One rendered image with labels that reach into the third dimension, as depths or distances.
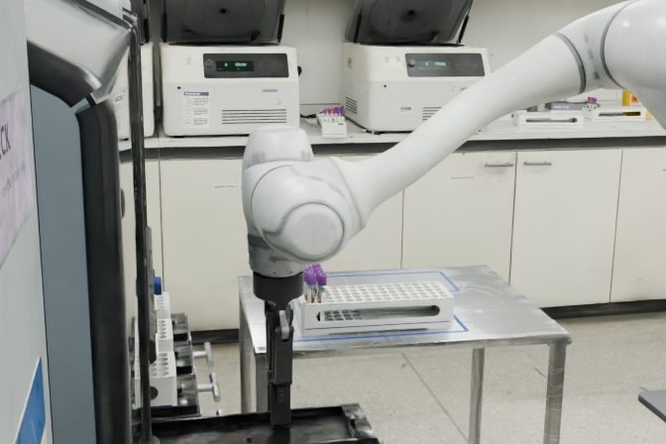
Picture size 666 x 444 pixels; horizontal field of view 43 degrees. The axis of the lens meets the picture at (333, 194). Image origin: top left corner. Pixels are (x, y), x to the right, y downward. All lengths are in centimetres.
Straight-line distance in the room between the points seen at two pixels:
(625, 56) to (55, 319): 80
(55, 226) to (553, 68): 76
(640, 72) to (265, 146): 51
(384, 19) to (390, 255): 108
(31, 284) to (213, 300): 346
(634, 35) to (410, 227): 260
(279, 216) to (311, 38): 316
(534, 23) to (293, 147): 340
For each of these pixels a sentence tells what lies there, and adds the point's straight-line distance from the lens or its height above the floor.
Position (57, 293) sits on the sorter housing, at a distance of 86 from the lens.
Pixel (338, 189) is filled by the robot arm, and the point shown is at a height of 121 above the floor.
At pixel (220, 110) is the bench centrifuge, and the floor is 101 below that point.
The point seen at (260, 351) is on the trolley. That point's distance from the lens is 155.
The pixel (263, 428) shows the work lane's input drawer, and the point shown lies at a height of 80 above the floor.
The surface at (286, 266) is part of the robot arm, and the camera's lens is 121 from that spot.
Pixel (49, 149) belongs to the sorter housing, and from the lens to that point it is 83.
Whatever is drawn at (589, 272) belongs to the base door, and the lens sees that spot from 413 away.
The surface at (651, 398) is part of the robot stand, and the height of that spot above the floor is 70.
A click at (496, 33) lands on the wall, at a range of 441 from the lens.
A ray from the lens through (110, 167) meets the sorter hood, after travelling 21.
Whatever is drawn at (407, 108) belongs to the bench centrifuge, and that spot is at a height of 101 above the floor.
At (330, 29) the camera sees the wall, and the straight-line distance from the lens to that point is 415.
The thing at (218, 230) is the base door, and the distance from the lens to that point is 355.
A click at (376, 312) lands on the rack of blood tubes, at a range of 172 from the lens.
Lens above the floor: 142
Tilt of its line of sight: 12 degrees down
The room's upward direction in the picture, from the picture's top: 1 degrees clockwise
